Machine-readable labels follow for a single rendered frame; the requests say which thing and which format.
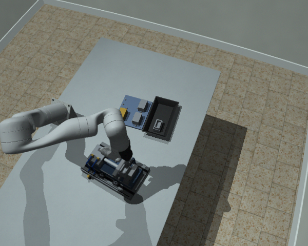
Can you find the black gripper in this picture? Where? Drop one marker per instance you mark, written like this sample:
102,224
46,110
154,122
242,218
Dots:
116,153

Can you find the yellow rectangular block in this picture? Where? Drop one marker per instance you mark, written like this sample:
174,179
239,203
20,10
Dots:
124,112

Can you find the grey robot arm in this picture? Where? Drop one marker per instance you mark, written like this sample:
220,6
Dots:
16,138

